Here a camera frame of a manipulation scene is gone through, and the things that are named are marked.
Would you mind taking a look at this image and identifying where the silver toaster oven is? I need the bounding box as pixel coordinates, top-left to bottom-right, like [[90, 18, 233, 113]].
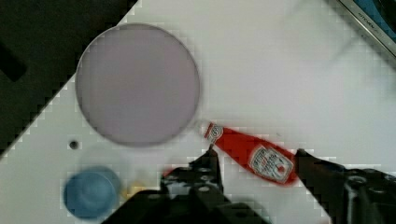
[[336, 0, 396, 57]]

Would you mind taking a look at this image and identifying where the red ketchup bottle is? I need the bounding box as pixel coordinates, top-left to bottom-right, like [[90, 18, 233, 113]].
[[199, 122, 298, 186]]

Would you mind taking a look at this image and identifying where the yellow banana bunch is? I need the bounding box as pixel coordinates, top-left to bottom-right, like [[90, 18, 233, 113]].
[[120, 183, 146, 200]]

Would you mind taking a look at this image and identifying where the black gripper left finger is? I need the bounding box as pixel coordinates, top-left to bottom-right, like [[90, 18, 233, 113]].
[[160, 145, 223, 199]]

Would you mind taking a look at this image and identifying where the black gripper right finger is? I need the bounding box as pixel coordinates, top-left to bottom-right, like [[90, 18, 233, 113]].
[[295, 149, 396, 224]]

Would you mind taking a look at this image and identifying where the blue bowl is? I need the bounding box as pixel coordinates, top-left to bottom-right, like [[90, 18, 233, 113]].
[[63, 166, 121, 220]]

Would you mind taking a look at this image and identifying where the grey round plate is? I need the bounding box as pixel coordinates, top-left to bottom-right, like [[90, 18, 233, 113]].
[[76, 23, 200, 147]]

